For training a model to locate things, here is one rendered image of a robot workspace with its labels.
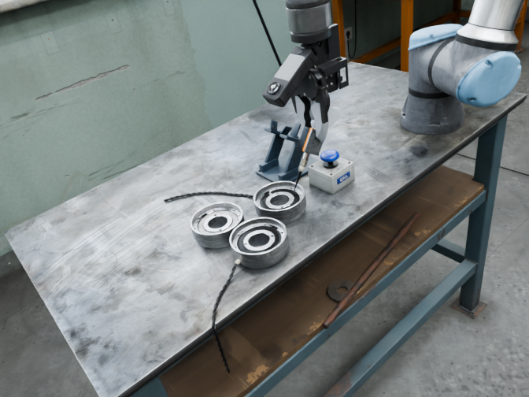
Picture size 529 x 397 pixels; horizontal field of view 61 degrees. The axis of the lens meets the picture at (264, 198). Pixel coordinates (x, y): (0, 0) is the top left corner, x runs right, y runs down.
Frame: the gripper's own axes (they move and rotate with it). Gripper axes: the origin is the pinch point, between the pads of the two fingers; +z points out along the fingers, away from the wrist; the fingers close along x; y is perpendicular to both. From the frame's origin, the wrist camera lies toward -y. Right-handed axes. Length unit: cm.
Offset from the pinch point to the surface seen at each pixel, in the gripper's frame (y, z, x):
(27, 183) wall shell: -45, 54, 159
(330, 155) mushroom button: 3.2, 5.8, -0.8
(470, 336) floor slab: 47, 93, -13
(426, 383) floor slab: 23, 93, -14
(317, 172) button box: 0.4, 8.9, 0.4
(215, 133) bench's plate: 0.9, 13.1, 44.3
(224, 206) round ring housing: -19.2, 10.1, 7.3
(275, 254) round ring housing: -21.0, 10.4, -11.6
